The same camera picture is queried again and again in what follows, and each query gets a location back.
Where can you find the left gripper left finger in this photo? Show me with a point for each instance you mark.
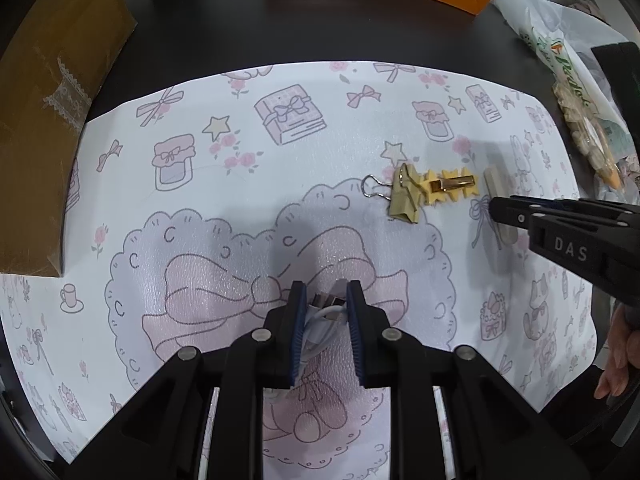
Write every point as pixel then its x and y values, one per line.
pixel 269 357

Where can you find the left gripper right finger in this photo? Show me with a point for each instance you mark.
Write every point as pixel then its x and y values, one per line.
pixel 382 353

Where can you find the wooden popsicle stick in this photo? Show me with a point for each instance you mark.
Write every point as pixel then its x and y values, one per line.
pixel 498 194

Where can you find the person right hand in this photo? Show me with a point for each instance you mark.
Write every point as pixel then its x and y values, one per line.
pixel 623 352

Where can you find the clear plastic snack tray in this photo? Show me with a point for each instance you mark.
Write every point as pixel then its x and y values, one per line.
pixel 588 136

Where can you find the gold binder clip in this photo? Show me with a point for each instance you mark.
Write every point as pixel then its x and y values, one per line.
pixel 404 194

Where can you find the gold star hair clip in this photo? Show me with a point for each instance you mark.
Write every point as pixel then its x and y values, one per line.
pixel 448 186

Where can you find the pink patterned table mat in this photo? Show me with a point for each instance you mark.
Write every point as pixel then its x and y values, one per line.
pixel 192 210

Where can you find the white green plastic bag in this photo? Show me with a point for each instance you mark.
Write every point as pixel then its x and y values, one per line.
pixel 563 38

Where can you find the brown cardboard box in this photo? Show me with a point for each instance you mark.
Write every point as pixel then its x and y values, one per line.
pixel 55 56

